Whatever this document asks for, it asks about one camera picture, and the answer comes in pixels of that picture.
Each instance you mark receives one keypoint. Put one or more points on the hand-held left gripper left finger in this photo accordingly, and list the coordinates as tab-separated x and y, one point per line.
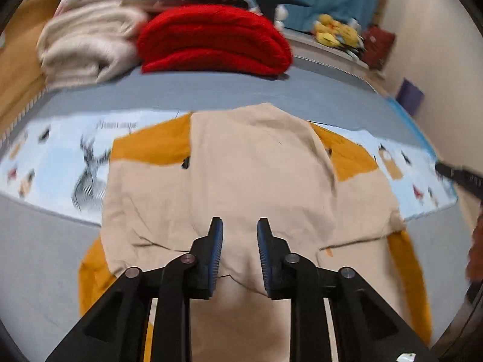
216	249

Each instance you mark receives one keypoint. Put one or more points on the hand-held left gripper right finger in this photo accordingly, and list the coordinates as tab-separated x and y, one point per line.
264	256

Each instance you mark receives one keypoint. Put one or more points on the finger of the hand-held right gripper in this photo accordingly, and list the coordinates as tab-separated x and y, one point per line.
456	175

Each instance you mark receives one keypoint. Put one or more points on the cream and yellow jacket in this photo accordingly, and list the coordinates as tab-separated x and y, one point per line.
256	166

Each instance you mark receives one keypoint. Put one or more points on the person's right forearm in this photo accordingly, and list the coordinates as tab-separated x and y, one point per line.
476	241

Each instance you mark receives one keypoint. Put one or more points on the dark red bag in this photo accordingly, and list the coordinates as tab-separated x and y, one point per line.
379	47

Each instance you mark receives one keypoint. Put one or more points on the bed with grey sheet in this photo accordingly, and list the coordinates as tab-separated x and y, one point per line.
226	90

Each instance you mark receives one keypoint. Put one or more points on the yellow plush toy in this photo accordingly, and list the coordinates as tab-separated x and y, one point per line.
349	36
326	30

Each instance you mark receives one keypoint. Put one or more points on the white window sill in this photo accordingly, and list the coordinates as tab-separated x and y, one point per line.
324	51

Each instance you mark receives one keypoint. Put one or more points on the light blue printed cloth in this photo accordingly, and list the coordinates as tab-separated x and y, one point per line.
56	158

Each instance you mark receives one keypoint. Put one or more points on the red quilt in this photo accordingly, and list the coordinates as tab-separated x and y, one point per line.
211	37

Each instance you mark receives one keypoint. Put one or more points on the white plush toy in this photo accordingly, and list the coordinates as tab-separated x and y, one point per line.
281	13

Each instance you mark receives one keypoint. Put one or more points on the white fluffy blanket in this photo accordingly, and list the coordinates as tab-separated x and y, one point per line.
83	41

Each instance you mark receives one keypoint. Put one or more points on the wooden headboard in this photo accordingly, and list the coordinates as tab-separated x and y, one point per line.
19	64

